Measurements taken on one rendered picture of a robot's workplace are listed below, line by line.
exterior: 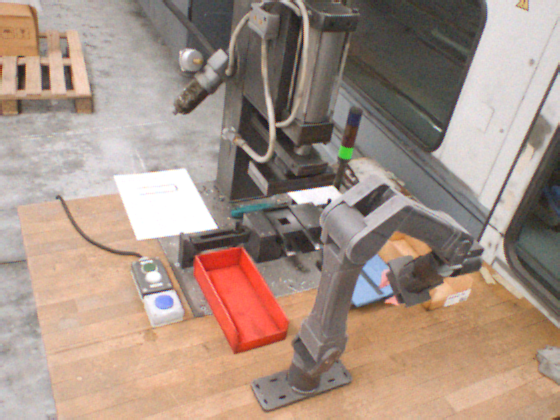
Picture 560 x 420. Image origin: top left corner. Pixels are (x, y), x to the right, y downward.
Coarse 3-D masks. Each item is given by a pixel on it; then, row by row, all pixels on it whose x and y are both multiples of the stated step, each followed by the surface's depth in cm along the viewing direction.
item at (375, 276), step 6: (372, 258) 141; (378, 258) 141; (366, 264) 138; (372, 264) 139; (378, 264) 139; (384, 264) 139; (366, 270) 136; (372, 270) 137; (372, 276) 135; (378, 276) 135; (378, 282) 133; (384, 288) 132; (390, 288) 132; (390, 294) 129
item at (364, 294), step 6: (360, 276) 134; (360, 282) 132; (366, 282) 133; (360, 288) 131; (366, 288) 131; (354, 294) 129; (360, 294) 129; (366, 294) 129; (372, 294) 130; (384, 294) 126; (354, 300) 127; (360, 300) 127; (366, 300) 124; (372, 300) 126
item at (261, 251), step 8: (248, 224) 136; (312, 232) 138; (320, 232) 140; (256, 240) 133; (264, 240) 132; (272, 240) 133; (296, 240) 144; (304, 240) 140; (320, 240) 142; (248, 248) 139; (256, 248) 134; (264, 248) 134; (272, 248) 135; (280, 248) 136; (304, 248) 141; (312, 248) 142; (256, 256) 135; (264, 256) 136; (272, 256) 137
